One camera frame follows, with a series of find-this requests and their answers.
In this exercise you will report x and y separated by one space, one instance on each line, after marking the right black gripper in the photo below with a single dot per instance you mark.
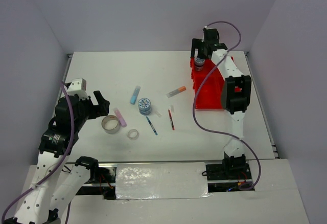
196 43

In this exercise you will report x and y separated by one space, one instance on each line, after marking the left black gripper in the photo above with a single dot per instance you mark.
102 108

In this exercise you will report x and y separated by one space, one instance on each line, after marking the blue patterned tape roll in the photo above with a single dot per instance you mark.
144 106
198 63

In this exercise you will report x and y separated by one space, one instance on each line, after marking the blue pen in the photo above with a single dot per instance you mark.
151 125

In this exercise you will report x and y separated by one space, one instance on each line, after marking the red pen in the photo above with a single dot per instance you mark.
171 120

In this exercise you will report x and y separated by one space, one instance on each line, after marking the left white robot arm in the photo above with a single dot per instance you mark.
44 201

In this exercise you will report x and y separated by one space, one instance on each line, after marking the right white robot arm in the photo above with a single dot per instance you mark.
235 98

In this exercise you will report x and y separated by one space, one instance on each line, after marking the large grey tape roll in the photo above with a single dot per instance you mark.
110 124

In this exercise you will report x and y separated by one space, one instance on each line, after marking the pink purple highlighter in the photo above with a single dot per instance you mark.
120 117

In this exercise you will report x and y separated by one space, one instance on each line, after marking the blue highlighter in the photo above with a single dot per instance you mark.
135 95

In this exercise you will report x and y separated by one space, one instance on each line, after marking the small clear tape roll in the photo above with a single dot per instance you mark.
133 134

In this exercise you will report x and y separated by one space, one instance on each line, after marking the orange grey highlighter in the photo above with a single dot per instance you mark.
176 91

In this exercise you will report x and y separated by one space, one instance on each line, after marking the red compartment bin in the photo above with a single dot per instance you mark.
209 96

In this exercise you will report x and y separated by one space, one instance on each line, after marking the silver foil panel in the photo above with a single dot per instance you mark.
160 181

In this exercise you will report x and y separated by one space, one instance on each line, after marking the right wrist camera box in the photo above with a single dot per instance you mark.
210 35

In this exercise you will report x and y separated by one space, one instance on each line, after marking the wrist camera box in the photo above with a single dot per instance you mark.
78 87
210 35

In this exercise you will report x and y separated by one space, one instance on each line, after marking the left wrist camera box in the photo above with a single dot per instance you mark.
78 87

